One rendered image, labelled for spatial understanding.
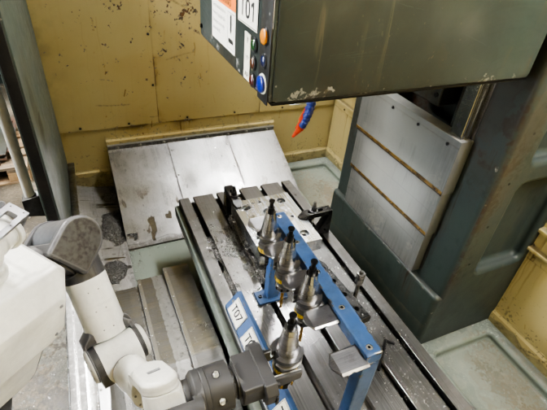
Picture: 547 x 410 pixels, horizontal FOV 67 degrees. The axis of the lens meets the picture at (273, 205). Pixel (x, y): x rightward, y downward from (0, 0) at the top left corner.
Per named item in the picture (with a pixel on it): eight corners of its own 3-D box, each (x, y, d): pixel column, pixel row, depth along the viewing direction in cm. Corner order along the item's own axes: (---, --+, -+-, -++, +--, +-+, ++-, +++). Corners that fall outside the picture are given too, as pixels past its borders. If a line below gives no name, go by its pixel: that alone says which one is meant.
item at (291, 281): (287, 294, 93) (287, 292, 93) (277, 277, 97) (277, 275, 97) (314, 286, 96) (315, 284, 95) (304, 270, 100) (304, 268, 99)
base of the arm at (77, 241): (41, 288, 94) (4, 251, 89) (82, 248, 103) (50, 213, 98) (76, 287, 85) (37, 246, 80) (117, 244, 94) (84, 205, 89)
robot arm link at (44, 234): (50, 286, 94) (25, 231, 91) (85, 268, 101) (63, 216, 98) (76, 286, 87) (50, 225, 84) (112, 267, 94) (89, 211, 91)
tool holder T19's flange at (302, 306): (325, 309, 92) (326, 301, 90) (300, 316, 89) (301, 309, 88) (312, 288, 96) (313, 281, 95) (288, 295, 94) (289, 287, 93)
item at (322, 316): (309, 333, 85) (310, 331, 85) (298, 313, 89) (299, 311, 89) (339, 324, 88) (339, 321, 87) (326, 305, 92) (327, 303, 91)
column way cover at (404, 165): (409, 274, 145) (461, 143, 114) (339, 198, 179) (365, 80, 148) (421, 271, 147) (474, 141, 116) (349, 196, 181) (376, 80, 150)
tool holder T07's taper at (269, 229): (280, 236, 106) (282, 215, 102) (263, 239, 105) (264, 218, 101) (274, 225, 109) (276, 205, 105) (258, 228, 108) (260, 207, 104)
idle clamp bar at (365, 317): (353, 335, 123) (358, 321, 119) (306, 276, 140) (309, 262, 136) (367, 329, 125) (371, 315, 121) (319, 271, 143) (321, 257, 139)
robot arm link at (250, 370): (282, 384, 74) (217, 408, 69) (277, 412, 79) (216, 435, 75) (256, 328, 83) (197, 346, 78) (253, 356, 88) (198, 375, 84)
